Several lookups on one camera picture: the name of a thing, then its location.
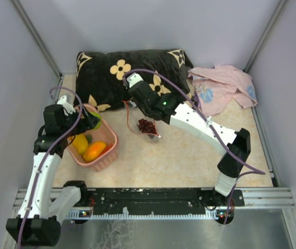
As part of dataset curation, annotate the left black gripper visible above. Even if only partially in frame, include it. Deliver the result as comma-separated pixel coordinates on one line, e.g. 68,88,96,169
61,104,100,137

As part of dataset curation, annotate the green custard apple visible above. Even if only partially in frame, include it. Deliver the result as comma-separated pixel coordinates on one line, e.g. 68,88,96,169
90,112,102,130

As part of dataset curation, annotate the clear zip top bag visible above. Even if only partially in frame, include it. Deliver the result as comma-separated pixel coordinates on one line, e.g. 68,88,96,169
122,101,162,141

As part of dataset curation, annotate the purple grape bunch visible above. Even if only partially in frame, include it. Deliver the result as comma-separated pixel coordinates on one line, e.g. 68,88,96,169
137,118,157,134

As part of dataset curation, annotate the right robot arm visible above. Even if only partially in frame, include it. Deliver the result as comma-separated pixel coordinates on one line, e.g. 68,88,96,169
127,75,251,205

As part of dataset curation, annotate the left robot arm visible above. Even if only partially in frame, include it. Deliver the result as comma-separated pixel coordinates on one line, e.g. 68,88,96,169
6,104,101,248

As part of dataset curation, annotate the yellow lemon fruit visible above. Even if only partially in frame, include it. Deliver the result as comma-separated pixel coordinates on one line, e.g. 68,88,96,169
72,134,89,155

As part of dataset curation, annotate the pink plastic basket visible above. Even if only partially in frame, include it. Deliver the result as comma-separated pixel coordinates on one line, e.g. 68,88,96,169
68,104,118,172

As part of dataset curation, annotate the orange mango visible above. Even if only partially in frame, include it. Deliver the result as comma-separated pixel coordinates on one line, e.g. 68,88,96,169
82,141,107,162

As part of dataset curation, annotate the orange carrot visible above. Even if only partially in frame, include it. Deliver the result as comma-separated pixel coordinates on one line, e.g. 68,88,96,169
101,143,114,155

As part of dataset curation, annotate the black floral pillow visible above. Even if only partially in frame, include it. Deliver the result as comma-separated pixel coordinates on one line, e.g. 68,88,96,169
74,49,194,112

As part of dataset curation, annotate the pink printed cloth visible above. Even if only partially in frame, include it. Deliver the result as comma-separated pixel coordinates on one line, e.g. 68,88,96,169
188,65,258,116

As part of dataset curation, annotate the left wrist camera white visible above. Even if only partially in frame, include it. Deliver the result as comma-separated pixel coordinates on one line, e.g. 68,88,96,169
57,94,76,116

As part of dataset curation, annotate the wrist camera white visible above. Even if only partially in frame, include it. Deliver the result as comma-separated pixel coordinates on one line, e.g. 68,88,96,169
57,94,76,116
124,73,143,89

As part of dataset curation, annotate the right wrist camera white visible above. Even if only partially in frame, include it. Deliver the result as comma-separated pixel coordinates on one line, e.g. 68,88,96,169
124,73,143,89

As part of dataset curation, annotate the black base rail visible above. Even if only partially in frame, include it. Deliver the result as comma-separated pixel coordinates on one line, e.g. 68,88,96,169
74,188,244,216

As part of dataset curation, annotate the aluminium frame post left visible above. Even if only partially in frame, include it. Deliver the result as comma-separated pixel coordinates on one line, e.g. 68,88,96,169
10,0,62,79

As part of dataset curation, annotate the aluminium frame post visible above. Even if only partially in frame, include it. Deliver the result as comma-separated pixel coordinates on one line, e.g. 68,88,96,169
10,0,62,79
243,0,289,73

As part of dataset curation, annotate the aluminium frame post right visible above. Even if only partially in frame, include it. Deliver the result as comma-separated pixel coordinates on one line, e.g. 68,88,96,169
243,0,289,73

